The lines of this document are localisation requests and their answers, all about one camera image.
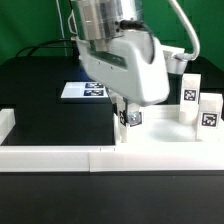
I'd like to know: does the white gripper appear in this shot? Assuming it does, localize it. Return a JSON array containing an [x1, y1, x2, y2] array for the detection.
[[76, 31, 184, 126]]

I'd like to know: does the white thin cable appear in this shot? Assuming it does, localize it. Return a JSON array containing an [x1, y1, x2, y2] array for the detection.
[[54, 0, 69, 58]]

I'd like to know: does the white tag sheet with markers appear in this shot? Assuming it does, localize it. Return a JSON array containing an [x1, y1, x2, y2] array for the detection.
[[61, 82, 108, 99]]

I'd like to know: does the white U-shaped fence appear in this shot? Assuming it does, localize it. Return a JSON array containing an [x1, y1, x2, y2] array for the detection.
[[0, 109, 224, 172]]

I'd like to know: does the white square table top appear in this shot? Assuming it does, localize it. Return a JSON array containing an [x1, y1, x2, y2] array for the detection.
[[113, 104, 224, 146]]

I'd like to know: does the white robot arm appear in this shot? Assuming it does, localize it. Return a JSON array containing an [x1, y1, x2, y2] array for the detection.
[[71, 0, 187, 126]]

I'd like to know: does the black cable bundle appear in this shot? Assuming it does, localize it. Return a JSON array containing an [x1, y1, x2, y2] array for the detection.
[[14, 38, 79, 58]]

